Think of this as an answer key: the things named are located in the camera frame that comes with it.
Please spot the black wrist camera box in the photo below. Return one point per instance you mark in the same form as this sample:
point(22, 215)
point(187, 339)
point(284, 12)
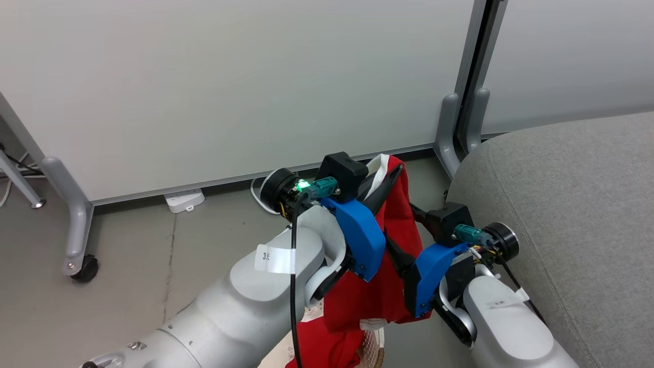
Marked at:
point(345, 174)
point(449, 220)

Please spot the white power strip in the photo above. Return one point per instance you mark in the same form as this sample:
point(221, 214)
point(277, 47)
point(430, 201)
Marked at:
point(184, 200)

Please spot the grey metal table leg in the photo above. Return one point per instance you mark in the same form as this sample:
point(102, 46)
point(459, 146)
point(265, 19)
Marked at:
point(18, 181)

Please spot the wide white partition panel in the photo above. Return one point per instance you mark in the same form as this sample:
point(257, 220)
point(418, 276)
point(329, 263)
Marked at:
point(230, 76)

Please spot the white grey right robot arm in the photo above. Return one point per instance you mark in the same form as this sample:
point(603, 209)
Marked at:
point(506, 327)

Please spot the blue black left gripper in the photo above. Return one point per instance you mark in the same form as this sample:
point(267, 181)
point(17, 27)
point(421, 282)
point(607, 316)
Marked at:
point(363, 235)

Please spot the grey partition foot with caster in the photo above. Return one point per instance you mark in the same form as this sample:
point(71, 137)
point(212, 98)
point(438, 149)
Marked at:
point(76, 214)

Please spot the narrow white partition panel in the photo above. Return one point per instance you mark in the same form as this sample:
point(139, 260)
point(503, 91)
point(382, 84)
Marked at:
point(572, 51)

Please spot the grey curved partition foot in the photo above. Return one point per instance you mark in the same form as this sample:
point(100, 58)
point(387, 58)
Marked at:
point(477, 117)
point(447, 133)

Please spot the grey fabric sofa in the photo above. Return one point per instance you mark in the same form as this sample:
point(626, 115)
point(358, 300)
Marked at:
point(587, 204)

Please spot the black round motor cap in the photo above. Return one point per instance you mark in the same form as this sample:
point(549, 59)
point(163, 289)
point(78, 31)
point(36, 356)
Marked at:
point(278, 188)
point(506, 239)

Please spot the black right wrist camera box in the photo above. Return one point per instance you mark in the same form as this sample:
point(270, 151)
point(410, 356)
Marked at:
point(449, 220)

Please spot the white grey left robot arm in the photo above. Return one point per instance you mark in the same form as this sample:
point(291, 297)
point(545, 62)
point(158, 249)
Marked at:
point(245, 306)

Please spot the plain red garment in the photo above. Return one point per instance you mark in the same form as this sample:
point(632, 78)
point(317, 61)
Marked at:
point(401, 222)

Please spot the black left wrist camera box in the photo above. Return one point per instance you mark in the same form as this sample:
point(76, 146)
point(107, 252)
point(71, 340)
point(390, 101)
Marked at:
point(345, 174)

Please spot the black round right motor cap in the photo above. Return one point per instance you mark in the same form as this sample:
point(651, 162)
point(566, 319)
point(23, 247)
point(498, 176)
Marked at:
point(506, 239)

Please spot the black caster wheel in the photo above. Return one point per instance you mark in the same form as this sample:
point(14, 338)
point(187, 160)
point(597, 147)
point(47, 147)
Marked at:
point(87, 268)

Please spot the black round left motor cap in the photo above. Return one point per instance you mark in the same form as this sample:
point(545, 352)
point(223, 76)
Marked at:
point(278, 188)

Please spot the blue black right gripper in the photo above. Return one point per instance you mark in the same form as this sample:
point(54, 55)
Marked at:
point(434, 271)

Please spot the white perforated basket brown rim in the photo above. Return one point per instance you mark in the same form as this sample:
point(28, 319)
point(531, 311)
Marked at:
point(372, 350)

